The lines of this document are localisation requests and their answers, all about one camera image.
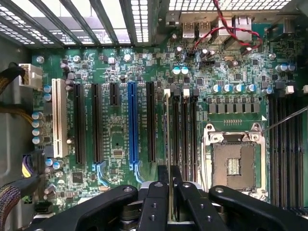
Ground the black RAM slot white latch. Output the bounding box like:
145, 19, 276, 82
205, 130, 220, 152
181, 88, 191, 182
295, 84, 308, 212
276, 85, 287, 209
163, 88, 172, 169

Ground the silver CPU socket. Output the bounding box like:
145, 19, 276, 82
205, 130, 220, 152
202, 122, 268, 193

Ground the green motherboard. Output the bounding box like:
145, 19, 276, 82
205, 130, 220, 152
30, 14, 308, 217

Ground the black square chip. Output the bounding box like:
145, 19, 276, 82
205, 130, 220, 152
72, 171, 84, 184

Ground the long black expansion slot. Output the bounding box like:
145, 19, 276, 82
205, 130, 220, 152
74, 82, 87, 165
145, 81, 157, 163
91, 82, 104, 165

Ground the blue expansion slot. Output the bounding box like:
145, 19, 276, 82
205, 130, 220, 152
127, 81, 141, 165

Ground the short black expansion slot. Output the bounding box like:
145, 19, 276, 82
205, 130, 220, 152
109, 82, 120, 107

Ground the thin metal locking lever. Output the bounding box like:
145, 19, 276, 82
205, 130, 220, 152
262, 105, 308, 133

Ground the white PCI expansion slot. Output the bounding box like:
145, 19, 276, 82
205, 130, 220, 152
51, 77, 69, 160

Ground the grey metal PC case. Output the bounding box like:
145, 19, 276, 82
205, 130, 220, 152
0, 0, 308, 231

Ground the white power connector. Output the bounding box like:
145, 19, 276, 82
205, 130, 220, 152
18, 63, 44, 91

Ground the silver double USB port block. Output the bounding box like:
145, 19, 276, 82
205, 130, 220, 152
181, 20, 213, 39

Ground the silver ethernet port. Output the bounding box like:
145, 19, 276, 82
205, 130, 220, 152
234, 14, 254, 35

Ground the purple wire connector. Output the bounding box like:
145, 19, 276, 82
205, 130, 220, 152
21, 155, 37, 179

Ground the multicolour braided cable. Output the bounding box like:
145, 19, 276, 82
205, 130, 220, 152
0, 173, 41, 231

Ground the yellow and black wire bundle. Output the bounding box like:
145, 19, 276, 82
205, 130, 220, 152
0, 107, 34, 126

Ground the black braided cable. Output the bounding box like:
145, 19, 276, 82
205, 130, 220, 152
0, 67, 25, 97

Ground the red and black twisted wire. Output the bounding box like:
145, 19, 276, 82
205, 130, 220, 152
191, 0, 263, 56

